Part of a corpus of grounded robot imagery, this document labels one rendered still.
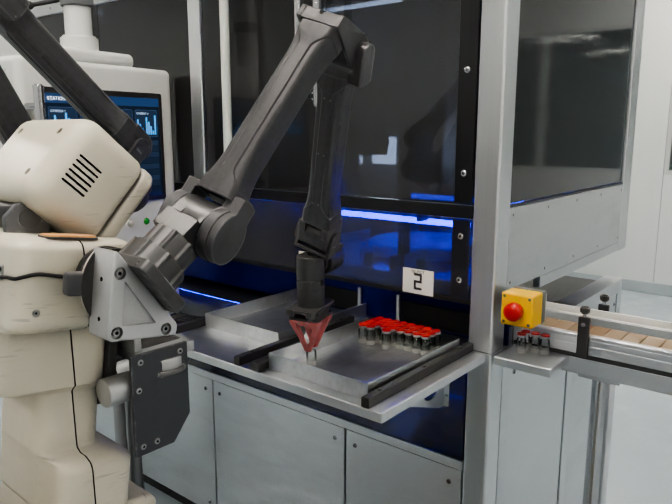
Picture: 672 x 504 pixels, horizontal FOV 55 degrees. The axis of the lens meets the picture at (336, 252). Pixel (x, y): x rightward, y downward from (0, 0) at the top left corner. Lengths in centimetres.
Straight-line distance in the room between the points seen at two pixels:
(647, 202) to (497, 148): 470
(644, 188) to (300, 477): 464
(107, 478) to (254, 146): 54
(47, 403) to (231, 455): 124
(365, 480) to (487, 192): 85
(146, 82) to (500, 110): 104
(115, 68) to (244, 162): 104
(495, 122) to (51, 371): 96
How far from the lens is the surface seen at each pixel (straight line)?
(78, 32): 194
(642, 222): 609
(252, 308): 178
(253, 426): 208
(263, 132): 94
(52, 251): 90
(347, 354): 145
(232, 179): 91
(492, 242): 143
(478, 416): 156
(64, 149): 95
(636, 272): 616
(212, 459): 229
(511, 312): 140
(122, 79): 193
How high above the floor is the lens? 137
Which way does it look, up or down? 11 degrees down
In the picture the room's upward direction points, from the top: straight up
